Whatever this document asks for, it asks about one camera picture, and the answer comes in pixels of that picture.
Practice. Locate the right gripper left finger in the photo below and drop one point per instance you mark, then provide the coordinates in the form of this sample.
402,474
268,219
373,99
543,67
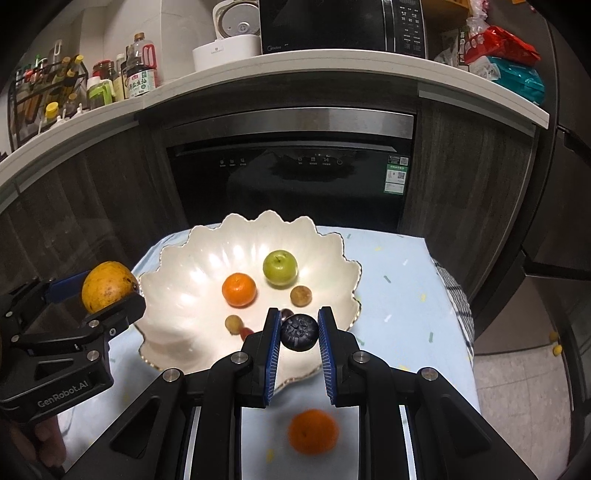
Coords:
244,378

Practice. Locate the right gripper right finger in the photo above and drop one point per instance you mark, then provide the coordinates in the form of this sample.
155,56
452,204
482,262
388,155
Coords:
354,377

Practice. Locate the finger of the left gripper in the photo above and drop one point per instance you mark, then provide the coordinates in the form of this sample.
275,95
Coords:
115,313
26,302

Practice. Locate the yellow brown mango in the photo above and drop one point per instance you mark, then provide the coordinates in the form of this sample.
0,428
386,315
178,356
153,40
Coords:
106,284

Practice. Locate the tan longan fruit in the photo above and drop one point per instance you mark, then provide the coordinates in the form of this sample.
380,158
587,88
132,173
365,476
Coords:
301,296
234,324

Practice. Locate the large orange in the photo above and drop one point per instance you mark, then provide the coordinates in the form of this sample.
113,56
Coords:
313,432

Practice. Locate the dark blue round fruit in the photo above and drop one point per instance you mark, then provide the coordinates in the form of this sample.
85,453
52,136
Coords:
299,332

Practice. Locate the dark red plum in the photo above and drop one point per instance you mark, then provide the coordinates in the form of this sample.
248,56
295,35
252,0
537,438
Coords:
285,313

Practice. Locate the small tangerine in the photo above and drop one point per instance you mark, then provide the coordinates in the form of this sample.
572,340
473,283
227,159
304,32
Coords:
239,290

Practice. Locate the person's left hand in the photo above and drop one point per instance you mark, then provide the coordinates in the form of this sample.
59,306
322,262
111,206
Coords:
43,442

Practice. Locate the red cherry tomato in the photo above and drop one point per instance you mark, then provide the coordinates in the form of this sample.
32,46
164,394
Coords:
245,332

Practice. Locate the light blue patterned tablecloth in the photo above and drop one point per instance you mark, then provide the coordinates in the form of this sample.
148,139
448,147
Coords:
407,319

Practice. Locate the white scalloped ceramic bowl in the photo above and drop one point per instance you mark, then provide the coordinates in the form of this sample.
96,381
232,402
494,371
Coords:
183,323

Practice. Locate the dark wood cabinet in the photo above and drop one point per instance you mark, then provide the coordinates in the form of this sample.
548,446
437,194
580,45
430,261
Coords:
111,201

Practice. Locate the green apple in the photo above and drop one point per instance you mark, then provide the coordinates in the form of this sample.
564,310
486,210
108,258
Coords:
280,268

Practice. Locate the checkered cloth under tablecloth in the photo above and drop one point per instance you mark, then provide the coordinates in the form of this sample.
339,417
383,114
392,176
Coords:
461,307

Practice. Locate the yellow cap bottle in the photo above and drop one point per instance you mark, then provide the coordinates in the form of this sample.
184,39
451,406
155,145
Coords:
51,114

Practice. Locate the black built-in dishwasher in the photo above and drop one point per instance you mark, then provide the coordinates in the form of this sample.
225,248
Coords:
341,166

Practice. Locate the green lid jar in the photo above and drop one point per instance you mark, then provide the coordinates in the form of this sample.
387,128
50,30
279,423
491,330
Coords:
99,92

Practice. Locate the soy sauce bottle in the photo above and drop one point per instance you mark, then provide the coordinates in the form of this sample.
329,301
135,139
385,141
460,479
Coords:
140,70

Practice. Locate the white countertop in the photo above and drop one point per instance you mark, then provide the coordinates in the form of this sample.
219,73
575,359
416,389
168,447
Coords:
434,81

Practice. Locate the white rice cooker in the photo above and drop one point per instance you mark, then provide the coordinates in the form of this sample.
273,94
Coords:
237,35

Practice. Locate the teal snack bag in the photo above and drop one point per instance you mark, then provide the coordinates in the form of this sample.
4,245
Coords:
522,80

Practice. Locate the black microwave oven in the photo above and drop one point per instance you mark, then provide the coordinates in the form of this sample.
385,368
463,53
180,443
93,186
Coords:
376,25

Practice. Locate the red snack bag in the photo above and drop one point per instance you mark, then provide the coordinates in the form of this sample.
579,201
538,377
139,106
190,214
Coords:
498,42

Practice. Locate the black wire spice rack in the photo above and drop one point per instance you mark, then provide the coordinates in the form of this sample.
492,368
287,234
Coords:
34,88

